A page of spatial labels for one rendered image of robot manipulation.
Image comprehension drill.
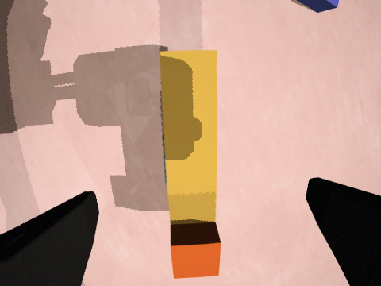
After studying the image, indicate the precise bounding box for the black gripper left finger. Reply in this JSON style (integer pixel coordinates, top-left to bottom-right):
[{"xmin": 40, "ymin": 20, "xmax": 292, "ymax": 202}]
[{"xmin": 0, "ymin": 191, "xmax": 99, "ymax": 286}]

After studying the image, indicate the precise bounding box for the blue cube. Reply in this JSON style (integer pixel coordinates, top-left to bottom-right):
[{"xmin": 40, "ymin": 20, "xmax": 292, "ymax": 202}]
[{"xmin": 298, "ymin": 0, "xmax": 340, "ymax": 13}]

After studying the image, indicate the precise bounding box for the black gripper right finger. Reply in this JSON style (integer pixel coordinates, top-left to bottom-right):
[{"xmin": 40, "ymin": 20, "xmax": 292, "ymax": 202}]
[{"xmin": 306, "ymin": 177, "xmax": 381, "ymax": 286}]

